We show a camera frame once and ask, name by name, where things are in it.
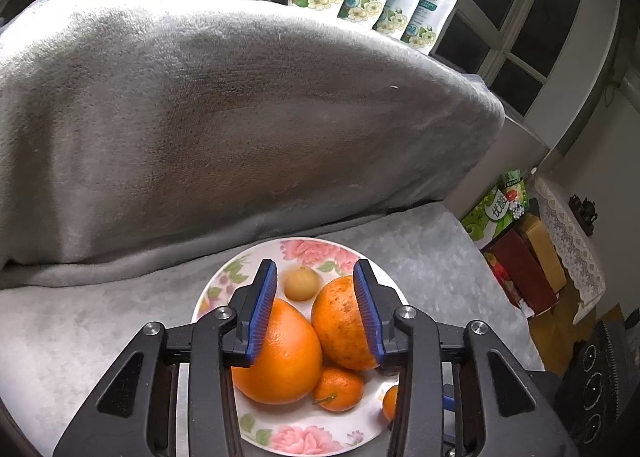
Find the green carton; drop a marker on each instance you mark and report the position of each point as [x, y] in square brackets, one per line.
[492, 212]

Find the large elongated orange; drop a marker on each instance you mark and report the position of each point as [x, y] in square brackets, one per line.
[290, 362]

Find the large spotted orange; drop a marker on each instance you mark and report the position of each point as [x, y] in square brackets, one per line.
[340, 324]

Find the small mandarin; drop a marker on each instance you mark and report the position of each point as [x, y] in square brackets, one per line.
[391, 403]

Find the grey fleece blanket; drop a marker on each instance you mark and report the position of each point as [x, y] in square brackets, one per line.
[100, 312]
[225, 112]

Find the dark figurine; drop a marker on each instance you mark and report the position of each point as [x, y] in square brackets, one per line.
[584, 212]

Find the mandarin with stem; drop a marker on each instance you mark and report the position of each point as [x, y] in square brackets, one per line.
[337, 389]

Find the white floral plate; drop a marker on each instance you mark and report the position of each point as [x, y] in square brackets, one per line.
[300, 437]

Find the longan with stem nub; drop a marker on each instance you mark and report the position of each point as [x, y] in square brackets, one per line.
[301, 284]

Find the brown box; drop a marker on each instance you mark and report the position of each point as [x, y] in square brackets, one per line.
[545, 252]

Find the white lace cloth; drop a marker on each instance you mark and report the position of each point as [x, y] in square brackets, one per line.
[570, 242]

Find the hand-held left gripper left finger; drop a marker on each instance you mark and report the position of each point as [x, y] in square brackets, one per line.
[262, 312]

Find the black heater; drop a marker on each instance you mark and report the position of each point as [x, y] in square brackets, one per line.
[600, 387]

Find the red box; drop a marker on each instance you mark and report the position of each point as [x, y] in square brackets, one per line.
[522, 272]

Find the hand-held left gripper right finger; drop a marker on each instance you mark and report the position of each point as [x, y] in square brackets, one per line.
[367, 312]

